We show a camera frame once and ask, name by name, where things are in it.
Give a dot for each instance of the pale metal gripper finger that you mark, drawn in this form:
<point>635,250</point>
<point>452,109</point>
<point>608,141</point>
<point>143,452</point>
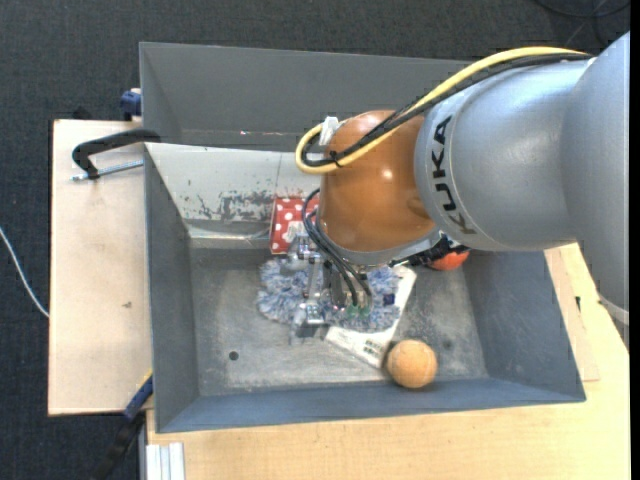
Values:
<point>299,254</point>
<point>310,318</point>

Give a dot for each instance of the red box with white dots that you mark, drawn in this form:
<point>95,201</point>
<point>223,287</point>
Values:
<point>286,223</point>

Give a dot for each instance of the grey metal bin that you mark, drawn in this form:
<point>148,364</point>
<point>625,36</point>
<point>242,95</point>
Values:
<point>215,318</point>

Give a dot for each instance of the tan ball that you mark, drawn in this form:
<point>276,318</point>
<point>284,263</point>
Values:
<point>411,363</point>

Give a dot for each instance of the orange ball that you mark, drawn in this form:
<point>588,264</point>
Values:
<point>450,261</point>

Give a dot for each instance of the pale wood board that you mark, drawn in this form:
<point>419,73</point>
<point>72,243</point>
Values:
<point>97,268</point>

